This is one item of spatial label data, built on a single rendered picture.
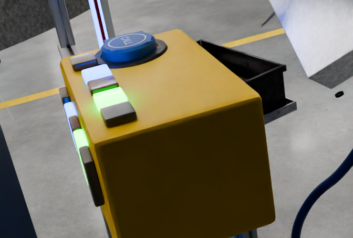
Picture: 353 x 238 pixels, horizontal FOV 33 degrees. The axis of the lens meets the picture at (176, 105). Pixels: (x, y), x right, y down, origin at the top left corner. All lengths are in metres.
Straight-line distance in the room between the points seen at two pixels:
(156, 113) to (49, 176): 2.26
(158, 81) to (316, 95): 2.50
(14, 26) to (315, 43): 1.89
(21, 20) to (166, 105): 2.19
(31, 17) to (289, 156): 1.18
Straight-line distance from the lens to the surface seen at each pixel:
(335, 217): 2.04
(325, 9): 0.74
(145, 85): 0.38
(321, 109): 2.73
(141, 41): 0.43
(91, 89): 0.37
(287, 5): 0.76
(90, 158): 0.34
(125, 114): 0.33
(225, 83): 0.36
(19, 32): 2.51
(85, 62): 0.42
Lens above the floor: 1.21
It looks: 24 degrees down
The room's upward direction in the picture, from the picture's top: 11 degrees counter-clockwise
